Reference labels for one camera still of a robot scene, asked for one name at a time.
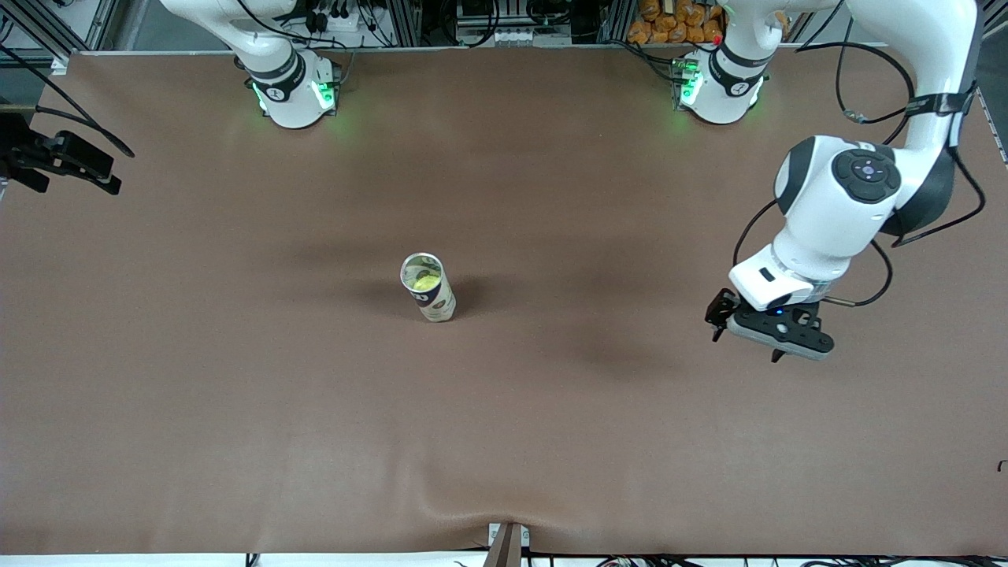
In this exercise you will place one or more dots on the Wilson tennis ball can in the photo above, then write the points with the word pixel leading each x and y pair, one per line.
pixel 439 305

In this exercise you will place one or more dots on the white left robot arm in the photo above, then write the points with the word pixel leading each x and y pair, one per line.
pixel 835 213

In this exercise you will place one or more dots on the brown table mat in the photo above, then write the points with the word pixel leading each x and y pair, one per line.
pixel 504 433

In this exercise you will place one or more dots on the pile of orange objects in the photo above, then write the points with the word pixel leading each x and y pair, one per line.
pixel 669 24

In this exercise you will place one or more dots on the white power strip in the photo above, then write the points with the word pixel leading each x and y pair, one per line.
pixel 339 22

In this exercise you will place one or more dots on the white terminal block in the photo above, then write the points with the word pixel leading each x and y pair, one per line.
pixel 512 37

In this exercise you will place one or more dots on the aluminium frame post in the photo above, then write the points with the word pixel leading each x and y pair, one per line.
pixel 618 20
pixel 405 20

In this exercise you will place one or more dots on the aluminium frame rail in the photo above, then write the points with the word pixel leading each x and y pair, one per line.
pixel 997 135

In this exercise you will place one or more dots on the camera mount post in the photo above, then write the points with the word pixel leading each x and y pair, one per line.
pixel 508 547

